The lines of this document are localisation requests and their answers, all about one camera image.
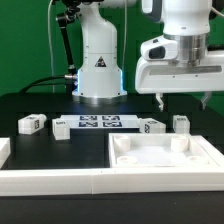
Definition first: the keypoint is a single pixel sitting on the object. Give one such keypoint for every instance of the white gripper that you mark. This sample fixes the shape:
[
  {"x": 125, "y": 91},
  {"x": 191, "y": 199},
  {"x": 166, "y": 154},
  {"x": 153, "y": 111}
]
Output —
[{"x": 179, "y": 66}]

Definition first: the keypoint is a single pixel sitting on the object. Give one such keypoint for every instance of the white square tabletop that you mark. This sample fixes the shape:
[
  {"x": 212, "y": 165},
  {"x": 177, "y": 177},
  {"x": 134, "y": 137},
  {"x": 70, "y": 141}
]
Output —
[{"x": 157, "y": 150}]

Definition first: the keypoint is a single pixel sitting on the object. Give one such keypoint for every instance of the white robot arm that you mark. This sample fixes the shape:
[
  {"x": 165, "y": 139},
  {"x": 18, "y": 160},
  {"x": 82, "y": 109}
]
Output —
[{"x": 99, "y": 78}]

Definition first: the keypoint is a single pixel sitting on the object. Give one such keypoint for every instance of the white right fence wall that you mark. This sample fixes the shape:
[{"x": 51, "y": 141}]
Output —
[{"x": 215, "y": 154}]

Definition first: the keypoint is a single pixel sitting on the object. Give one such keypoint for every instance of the white fence wall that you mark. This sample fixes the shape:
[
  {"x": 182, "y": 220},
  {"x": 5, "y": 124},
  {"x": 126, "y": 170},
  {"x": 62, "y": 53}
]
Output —
[
  {"x": 5, "y": 150},
  {"x": 104, "y": 181},
  {"x": 215, "y": 154}
]

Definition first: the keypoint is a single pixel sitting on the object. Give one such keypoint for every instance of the white marker base plate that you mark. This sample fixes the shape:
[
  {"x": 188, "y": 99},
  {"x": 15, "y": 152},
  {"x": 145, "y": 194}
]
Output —
[{"x": 101, "y": 121}]

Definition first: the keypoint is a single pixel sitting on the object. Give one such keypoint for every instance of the white left fence wall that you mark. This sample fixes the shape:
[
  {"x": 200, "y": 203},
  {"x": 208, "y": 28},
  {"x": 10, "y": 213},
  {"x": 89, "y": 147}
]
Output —
[{"x": 5, "y": 150}]

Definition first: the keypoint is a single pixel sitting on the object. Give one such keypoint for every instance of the white front fence wall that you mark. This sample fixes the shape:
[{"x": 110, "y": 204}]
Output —
[{"x": 104, "y": 181}]

